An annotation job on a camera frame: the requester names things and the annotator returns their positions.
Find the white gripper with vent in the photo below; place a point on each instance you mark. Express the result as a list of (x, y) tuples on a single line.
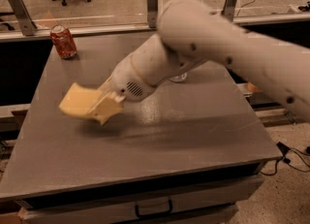
[(127, 79)]

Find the yellow wavy sponge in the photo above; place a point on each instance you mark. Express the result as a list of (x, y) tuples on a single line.
[(79, 101)]

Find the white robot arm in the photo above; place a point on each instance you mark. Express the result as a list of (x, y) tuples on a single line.
[(190, 34)]

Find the red soda can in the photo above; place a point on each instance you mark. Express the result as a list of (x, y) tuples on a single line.
[(63, 41)]

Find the clear plastic water bottle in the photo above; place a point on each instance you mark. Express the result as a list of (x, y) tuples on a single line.
[(179, 79)]

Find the grey drawer front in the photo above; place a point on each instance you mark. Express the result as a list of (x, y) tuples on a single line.
[(209, 203)]

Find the metal barrier rail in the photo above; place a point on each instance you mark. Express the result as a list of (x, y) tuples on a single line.
[(291, 28)]

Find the left metal glass bracket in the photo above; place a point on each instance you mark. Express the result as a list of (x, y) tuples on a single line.
[(26, 24)]

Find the metal glass bracket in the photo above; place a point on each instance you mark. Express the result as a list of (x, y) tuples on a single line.
[(26, 24), (228, 9), (152, 11)]

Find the middle metal glass bracket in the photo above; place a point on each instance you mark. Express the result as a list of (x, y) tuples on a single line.
[(152, 11)]

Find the black drawer handle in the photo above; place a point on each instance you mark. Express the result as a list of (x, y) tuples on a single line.
[(153, 211)]

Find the right metal glass bracket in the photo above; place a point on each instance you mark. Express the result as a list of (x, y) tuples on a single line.
[(228, 9)]

